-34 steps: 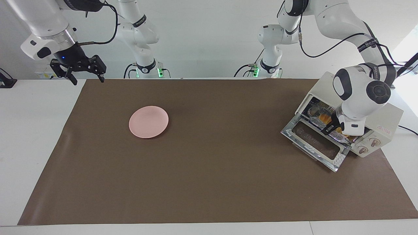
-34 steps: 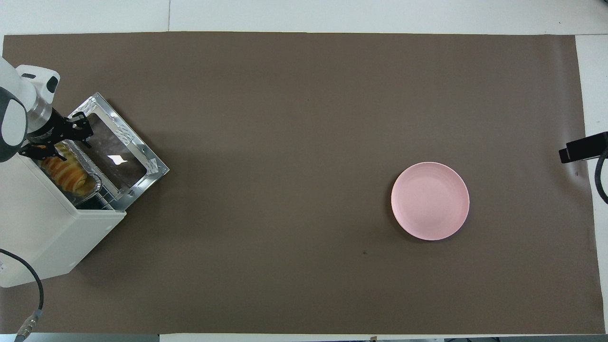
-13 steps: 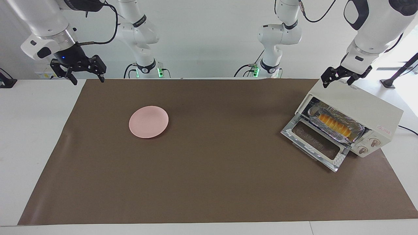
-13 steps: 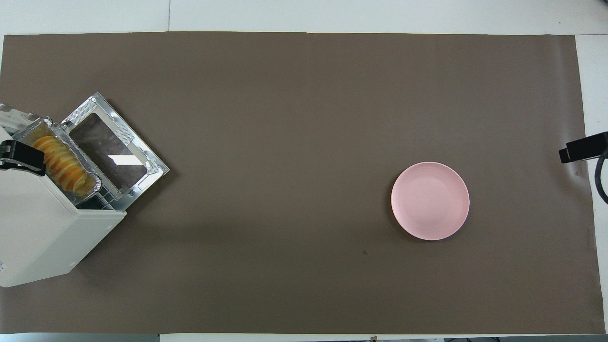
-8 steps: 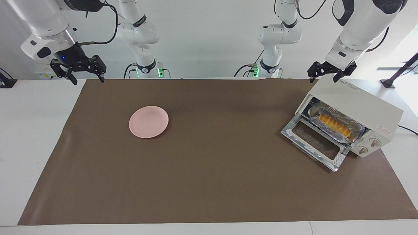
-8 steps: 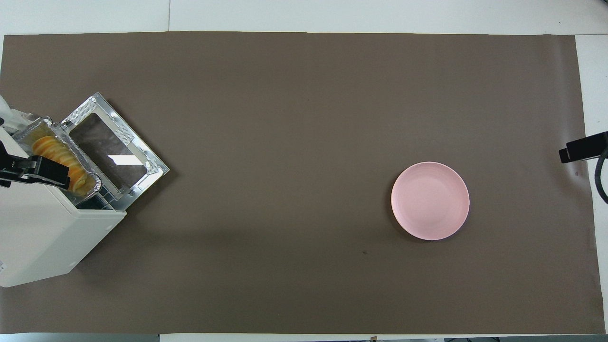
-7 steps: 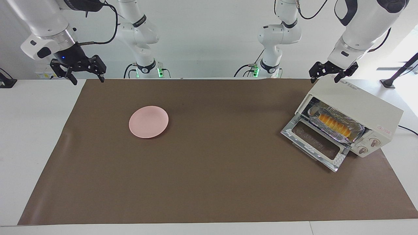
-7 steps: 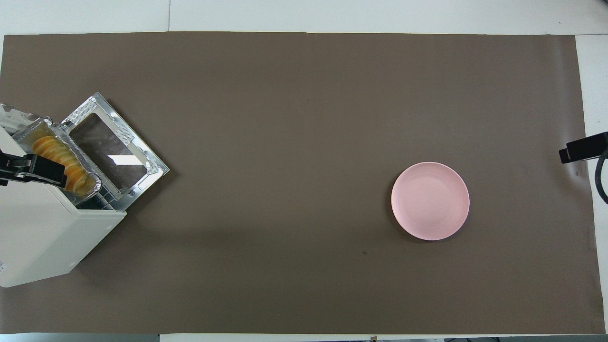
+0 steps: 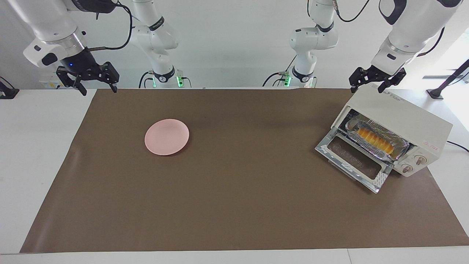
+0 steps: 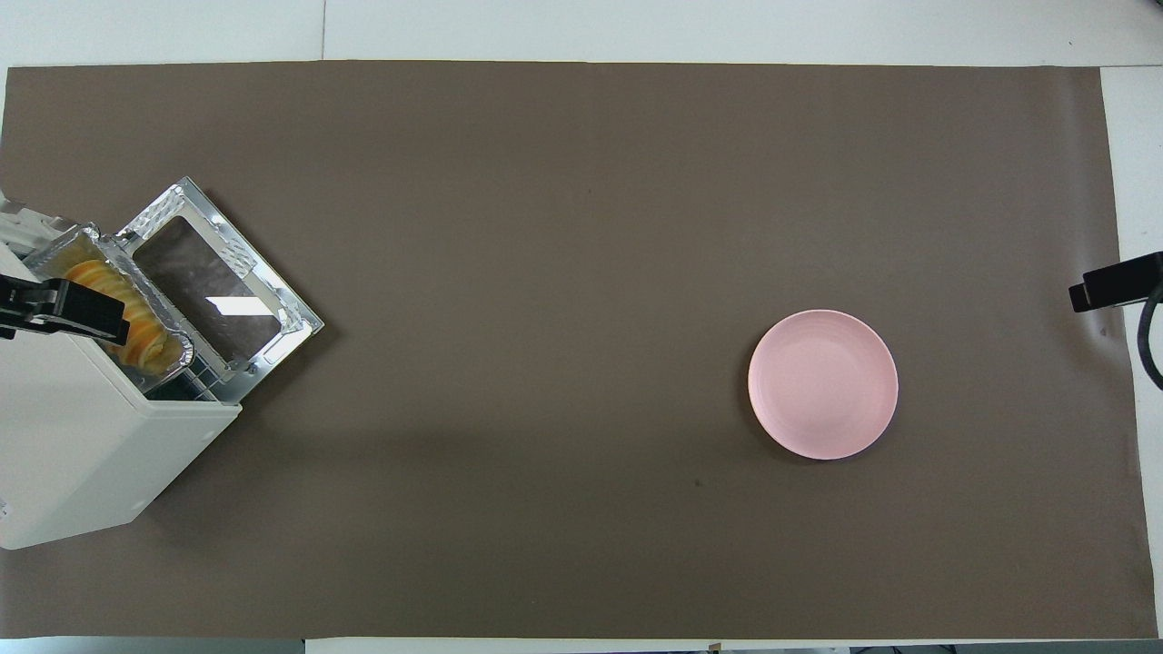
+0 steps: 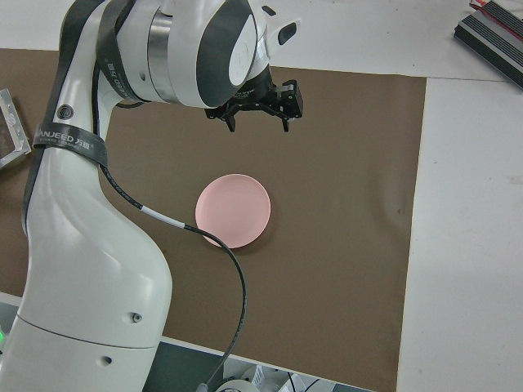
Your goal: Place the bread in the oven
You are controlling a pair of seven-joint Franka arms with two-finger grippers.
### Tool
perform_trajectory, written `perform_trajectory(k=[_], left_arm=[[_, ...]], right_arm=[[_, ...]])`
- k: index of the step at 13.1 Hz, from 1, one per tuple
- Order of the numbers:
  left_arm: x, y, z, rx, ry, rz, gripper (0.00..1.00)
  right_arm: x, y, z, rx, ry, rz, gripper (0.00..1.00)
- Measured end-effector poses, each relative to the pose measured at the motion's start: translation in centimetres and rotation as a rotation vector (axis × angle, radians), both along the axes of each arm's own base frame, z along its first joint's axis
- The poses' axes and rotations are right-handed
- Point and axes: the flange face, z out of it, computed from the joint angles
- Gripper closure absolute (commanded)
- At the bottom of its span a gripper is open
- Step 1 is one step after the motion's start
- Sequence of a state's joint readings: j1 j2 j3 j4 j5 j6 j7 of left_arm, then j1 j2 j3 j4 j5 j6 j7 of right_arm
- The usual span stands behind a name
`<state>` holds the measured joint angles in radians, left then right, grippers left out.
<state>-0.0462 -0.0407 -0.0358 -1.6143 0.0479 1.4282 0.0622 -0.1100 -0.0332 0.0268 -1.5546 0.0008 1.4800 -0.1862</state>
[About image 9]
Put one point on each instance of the pink round plate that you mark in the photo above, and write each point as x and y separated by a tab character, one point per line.
166	136

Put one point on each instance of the aluminium foil tray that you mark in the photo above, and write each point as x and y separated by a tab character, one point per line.
401	143

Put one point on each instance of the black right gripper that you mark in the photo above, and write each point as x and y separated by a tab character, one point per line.
86	68

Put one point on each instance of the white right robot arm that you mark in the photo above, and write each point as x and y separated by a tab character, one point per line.
47	22

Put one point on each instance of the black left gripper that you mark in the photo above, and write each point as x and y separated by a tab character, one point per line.
377	73

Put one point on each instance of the brown table mat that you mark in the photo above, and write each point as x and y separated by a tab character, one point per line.
249	183

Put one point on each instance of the white toaster oven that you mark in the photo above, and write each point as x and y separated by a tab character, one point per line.
403	110

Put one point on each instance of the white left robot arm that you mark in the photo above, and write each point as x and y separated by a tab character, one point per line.
414	25

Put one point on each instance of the glass oven door metal frame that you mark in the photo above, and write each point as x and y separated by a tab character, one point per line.
346	167

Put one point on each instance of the sliced yellow bread loaf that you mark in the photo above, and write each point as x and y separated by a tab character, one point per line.
375	139

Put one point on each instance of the black camera stand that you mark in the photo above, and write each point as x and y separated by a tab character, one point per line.
449	80

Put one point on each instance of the cream oven knob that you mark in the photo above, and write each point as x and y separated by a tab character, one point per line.
421	160
407	168

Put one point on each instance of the black table clamp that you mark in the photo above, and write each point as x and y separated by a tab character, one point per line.
8	92

